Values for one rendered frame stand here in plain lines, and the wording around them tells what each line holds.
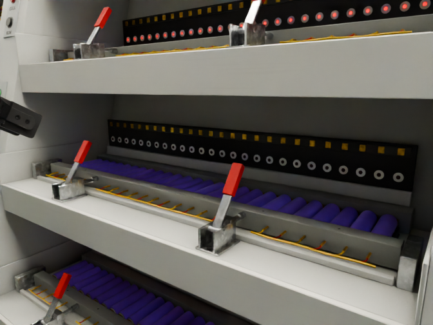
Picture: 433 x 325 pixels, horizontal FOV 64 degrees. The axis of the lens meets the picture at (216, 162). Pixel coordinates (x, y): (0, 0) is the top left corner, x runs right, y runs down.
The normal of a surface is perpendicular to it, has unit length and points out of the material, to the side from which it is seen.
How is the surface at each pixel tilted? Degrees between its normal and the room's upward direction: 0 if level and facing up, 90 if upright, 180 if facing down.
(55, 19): 90
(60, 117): 90
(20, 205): 105
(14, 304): 15
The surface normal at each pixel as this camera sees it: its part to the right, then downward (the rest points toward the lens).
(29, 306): 0.00, -0.98
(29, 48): 0.81, 0.12
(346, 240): -0.59, 0.18
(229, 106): -0.57, -0.08
